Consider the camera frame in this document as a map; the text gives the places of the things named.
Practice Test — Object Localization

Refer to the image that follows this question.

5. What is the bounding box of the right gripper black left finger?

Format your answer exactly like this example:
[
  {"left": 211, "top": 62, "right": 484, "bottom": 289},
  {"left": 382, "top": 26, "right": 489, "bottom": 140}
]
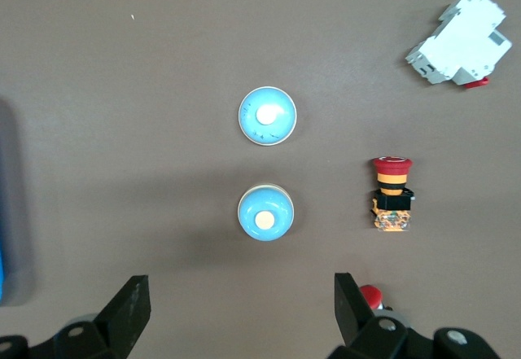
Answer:
[{"left": 0, "top": 274, "right": 151, "bottom": 359}]

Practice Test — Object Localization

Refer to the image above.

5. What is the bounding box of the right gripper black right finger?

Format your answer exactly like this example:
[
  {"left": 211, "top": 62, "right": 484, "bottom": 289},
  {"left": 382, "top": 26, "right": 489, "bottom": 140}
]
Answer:
[{"left": 327, "top": 272, "right": 502, "bottom": 359}]

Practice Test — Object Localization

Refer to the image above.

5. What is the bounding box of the blue call bell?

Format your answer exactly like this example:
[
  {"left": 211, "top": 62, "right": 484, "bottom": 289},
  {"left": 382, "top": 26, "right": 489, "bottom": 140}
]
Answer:
[
  {"left": 238, "top": 85, "right": 298, "bottom": 147},
  {"left": 237, "top": 182, "right": 295, "bottom": 243}
]

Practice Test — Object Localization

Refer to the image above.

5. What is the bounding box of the blue plastic tray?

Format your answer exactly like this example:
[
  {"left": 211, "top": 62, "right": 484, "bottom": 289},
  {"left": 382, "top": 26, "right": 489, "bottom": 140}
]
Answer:
[{"left": 0, "top": 94, "right": 36, "bottom": 307}]

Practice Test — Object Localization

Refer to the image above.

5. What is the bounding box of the red black push button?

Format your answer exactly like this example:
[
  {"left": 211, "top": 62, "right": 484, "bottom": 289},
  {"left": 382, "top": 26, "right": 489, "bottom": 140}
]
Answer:
[{"left": 359, "top": 284, "right": 394, "bottom": 312}]

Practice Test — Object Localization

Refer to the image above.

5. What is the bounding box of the red yellow emergency stop button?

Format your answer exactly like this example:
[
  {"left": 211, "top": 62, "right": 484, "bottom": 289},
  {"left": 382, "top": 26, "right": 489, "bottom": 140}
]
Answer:
[{"left": 369, "top": 155, "right": 416, "bottom": 234}]

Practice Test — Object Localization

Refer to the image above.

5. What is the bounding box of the white circuit breaker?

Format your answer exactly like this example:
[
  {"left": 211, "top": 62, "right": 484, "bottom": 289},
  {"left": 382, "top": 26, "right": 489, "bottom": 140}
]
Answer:
[{"left": 404, "top": 0, "right": 513, "bottom": 90}]

